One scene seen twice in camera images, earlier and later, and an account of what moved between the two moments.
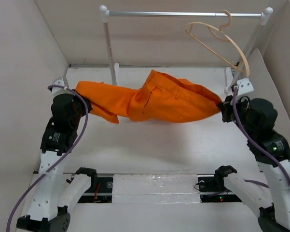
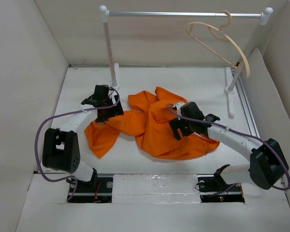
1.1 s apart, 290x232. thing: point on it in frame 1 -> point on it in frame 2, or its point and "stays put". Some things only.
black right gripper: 226,107 -> 176,123
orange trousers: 160,98 -> 149,116
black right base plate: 212,191 stays put
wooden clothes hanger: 188,30 stays put
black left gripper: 84,112 -> 116,110
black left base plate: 102,193 stays put
